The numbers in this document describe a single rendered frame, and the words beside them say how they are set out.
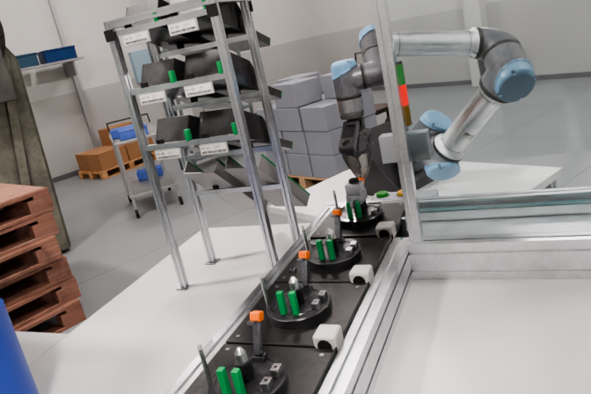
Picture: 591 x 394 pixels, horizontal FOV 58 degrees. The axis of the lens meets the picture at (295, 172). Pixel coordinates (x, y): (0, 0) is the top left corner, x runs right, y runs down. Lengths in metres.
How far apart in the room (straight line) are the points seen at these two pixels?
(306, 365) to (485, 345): 0.38
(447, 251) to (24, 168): 4.33
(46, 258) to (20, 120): 1.82
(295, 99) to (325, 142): 0.51
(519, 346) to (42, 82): 8.66
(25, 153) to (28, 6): 4.51
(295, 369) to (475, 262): 0.59
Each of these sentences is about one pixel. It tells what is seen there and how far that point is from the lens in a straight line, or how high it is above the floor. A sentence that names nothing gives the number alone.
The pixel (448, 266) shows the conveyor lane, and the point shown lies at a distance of 1.42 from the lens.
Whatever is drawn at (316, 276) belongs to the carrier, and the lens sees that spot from 1.30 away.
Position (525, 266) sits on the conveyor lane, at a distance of 1.40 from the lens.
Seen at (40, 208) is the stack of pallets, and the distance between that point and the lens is 3.71.
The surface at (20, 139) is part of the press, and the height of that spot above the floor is 1.12.
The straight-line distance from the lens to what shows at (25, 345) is 1.73.
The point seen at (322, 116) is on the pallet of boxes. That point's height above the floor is 0.74.
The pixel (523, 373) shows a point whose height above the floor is 0.86.
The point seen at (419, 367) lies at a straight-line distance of 1.15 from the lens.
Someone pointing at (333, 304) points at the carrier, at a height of 0.97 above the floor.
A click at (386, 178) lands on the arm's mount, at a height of 0.94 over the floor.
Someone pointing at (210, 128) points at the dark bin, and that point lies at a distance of 1.51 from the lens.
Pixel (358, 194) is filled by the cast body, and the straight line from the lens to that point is 1.54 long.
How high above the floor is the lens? 1.54
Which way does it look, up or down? 15 degrees down
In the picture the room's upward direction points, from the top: 12 degrees counter-clockwise
